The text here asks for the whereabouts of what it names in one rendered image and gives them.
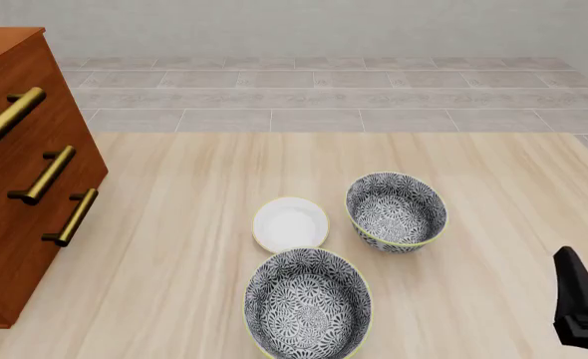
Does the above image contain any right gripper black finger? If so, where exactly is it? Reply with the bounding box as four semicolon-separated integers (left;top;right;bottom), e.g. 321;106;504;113
552;245;588;320

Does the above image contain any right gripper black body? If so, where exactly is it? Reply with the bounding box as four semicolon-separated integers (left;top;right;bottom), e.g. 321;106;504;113
552;314;588;353

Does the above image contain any black white patterned bowl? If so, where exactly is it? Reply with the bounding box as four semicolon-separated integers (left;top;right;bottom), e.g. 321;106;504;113
243;245;374;359
344;171;449;254

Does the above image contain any wooden cabinet with drawers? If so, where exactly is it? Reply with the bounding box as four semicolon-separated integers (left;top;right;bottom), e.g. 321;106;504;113
0;26;110;330

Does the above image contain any white round plate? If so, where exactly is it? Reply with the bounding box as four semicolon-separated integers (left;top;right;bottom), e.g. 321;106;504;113
252;195;331;253

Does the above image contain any long brass drawer handle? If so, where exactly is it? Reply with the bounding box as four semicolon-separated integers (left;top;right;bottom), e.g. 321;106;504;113
0;87;48;148

